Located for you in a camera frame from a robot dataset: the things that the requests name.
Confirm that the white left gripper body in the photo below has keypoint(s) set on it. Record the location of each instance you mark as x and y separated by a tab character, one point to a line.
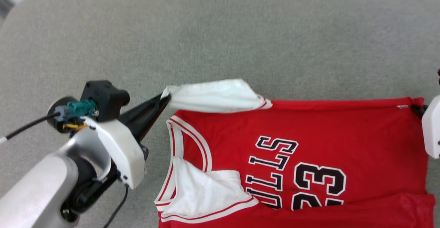
120	149

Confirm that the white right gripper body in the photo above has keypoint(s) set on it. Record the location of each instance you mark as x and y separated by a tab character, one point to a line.
432	128

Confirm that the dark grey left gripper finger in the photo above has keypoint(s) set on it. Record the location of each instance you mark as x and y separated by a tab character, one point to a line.
149	123
144	109

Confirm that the red and white basketball jersey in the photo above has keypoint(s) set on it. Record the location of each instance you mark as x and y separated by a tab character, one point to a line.
343	128

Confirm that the grey fabric sofa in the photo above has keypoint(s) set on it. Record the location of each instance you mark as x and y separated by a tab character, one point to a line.
240	39

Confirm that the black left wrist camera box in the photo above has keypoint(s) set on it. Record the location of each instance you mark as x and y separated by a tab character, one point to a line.
105	99

